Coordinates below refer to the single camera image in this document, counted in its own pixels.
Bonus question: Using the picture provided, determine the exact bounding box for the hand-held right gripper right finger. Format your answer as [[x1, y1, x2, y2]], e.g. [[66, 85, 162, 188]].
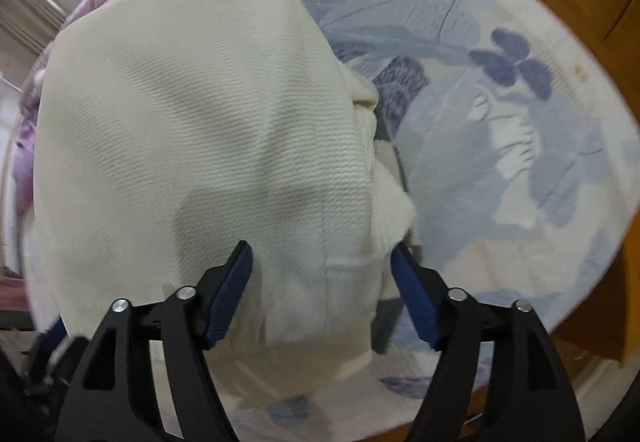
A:
[[390, 243, 587, 442]]

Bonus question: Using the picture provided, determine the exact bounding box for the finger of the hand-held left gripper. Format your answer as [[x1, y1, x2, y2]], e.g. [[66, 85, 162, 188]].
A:
[[30, 314, 76, 375]]

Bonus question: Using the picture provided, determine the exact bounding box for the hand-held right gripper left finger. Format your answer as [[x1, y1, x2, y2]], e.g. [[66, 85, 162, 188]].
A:
[[54, 241, 253, 442]]

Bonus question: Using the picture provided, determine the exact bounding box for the white button jacket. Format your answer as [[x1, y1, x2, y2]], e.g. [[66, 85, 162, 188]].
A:
[[22, 0, 418, 403]]

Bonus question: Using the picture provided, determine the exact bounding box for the bed with floral sheet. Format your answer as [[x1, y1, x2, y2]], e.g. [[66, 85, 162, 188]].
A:
[[10, 0, 636, 442]]

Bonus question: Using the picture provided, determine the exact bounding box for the grey striped curtain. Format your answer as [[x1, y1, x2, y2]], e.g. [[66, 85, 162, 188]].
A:
[[0, 0, 68, 53]]

